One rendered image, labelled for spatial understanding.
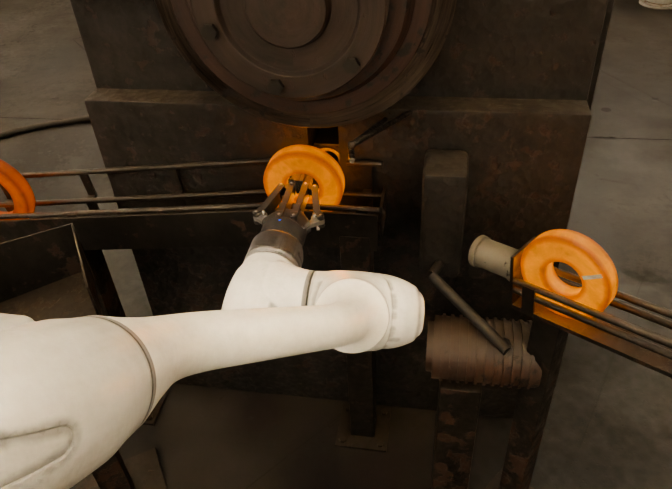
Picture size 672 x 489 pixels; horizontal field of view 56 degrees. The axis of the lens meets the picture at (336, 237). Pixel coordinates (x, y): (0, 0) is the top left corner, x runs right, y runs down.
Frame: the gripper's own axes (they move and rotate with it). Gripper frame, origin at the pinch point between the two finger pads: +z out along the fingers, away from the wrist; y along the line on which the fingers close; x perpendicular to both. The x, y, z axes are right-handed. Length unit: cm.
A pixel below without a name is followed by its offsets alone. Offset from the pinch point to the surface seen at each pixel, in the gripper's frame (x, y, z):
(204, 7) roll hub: 35.5, -9.1, -9.5
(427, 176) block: 3.3, 23.2, -3.0
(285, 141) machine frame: 3.0, -4.7, 7.1
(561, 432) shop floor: -76, 60, 1
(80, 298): -14.5, -39.6, -22.1
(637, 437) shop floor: -76, 78, 2
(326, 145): 0.3, 2.7, 10.4
